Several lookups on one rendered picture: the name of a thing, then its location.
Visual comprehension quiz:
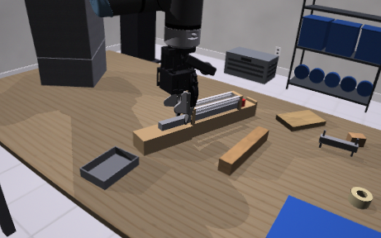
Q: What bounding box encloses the beige roll of masking tape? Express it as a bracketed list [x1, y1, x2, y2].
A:
[348, 187, 373, 209]

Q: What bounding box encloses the blue flat rectangular sheet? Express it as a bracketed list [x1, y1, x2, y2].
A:
[265, 195, 381, 238]

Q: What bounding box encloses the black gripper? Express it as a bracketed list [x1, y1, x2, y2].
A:
[157, 45, 198, 125]

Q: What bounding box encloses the flat tan wooden board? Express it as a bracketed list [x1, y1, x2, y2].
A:
[275, 110, 326, 131]

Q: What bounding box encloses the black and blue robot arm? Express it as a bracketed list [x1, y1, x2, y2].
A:
[90, 0, 217, 76]

